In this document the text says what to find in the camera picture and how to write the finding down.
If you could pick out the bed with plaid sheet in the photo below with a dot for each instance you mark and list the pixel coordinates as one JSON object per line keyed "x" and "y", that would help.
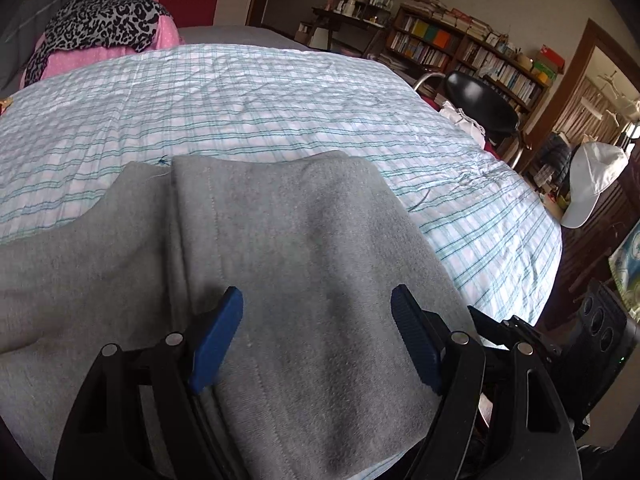
{"x": 250, "y": 100}

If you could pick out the leopard print blanket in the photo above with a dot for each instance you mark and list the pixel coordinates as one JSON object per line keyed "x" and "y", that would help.
{"x": 100, "y": 20}

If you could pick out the dark padded jacket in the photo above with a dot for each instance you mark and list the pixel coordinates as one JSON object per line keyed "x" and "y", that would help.
{"x": 555, "y": 160}

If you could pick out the grey padded headboard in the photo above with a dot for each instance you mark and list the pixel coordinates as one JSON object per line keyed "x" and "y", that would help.
{"x": 20, "y": 20}

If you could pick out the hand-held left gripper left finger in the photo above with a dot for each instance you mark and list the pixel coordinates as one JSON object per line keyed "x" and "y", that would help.
{"x": 217, "y": 340}

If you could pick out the grey pants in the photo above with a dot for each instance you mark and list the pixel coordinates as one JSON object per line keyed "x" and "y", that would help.
{"x": 310, "y": 285}

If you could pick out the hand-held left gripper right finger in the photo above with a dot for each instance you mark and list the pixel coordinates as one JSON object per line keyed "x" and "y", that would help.
{"x": 415, "y": 340}

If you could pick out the wooden bookshelf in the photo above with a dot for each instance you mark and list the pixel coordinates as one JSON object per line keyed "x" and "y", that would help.
{"x": 450, "y": 50}

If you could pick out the white cloth bag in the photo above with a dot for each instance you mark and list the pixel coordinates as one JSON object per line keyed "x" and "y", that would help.
{"x": 462, "y": 117}

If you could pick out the stack of books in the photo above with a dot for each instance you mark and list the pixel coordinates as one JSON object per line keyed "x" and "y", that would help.
{"x": 445, "y": 15}

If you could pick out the white cap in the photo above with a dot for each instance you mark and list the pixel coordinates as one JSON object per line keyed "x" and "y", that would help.
{"x": 595, "y": 180}

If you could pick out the wooden door frame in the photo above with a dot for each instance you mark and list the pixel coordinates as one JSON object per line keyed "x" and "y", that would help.
{"x": 575, "y": 65}

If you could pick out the black chair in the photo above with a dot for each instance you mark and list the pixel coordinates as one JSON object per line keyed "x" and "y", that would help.
{"x": 480, "y": 95}

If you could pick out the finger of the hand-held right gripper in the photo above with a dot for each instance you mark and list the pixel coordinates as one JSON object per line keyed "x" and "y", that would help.
{"x": 482, "y": 322}
{"x": 527, "y": 331}

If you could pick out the stack of coloured boxes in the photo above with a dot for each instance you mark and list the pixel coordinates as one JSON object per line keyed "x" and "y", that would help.
{"x": 547, "y": 62}

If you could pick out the pink blanket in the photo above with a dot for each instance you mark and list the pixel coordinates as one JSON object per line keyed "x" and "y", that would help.
{"x": 100, "y": 62}

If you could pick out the dark wooden desk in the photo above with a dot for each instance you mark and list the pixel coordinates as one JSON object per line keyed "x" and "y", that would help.
{"x": 345, "y": 17}

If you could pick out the printed plastic bag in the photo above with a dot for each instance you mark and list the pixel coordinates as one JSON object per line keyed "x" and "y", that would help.
{"x": 627, "y": 270}

